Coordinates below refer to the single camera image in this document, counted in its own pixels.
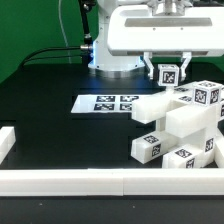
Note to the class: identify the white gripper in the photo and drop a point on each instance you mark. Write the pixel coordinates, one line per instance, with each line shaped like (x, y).
(198, 33)

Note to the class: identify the white chair back long part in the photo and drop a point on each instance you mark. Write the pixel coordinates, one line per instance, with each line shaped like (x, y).
(154, 107)

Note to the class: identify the white chair seat part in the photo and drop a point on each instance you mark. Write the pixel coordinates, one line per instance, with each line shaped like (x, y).
(203, 140)

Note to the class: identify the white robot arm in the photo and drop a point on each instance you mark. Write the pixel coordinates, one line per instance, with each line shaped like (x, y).
(102, 57)

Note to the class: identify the white marker sheet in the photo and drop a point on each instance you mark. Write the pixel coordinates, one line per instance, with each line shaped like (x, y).
(93, 103)

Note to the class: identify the white left rail block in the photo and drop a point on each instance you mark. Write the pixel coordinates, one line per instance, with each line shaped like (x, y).
(7, 140)

